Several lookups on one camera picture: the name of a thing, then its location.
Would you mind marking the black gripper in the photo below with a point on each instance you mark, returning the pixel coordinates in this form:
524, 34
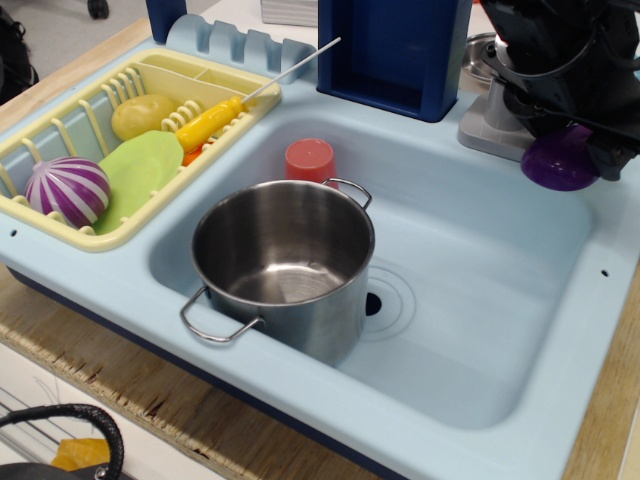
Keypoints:
573, 62

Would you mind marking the purple toy eggplant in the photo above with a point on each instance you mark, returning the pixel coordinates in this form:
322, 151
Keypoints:
560, 160

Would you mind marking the stainless steel pot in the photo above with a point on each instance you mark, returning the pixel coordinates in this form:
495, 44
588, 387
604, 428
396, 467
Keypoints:
290, 258

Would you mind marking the grey toy faucet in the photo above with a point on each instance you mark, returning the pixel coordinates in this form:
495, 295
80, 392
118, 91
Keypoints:
489, 127

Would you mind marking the small metal bowl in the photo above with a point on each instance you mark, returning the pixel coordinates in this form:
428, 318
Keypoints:
474, 68

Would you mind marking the dark blue plastic bin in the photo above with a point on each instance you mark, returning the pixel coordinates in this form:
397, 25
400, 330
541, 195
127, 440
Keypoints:
404, 57

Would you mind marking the pink plastic cup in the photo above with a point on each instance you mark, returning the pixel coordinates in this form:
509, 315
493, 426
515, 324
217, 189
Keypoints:
310, 159

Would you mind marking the grey ribbed box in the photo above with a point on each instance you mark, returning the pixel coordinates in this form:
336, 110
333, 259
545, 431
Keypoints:
290, 12

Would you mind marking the orange toy piece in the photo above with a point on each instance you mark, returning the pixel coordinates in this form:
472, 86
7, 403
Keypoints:
191, 156

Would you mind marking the yellow toy potato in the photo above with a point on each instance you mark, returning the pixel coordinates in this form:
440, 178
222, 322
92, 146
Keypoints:
141, 114

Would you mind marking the light green plastic plate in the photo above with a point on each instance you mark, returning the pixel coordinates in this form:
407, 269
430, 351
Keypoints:
137, 170

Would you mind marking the cream plastic dish rack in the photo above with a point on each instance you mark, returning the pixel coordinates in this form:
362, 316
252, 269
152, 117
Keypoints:
79, 123

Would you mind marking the black chair wheel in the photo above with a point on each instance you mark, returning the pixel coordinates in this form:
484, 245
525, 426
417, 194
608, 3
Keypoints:
98, 9

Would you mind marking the purple white striped onion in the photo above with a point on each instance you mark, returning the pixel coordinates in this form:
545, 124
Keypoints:
74, 187

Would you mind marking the black bag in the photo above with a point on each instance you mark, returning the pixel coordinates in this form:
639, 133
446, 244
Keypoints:
17, 72

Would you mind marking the yellow tape piece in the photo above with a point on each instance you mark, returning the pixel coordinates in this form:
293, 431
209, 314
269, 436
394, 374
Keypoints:
75, 454

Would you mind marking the yellow handled white utensil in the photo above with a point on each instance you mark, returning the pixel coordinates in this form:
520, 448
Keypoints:
196, 132

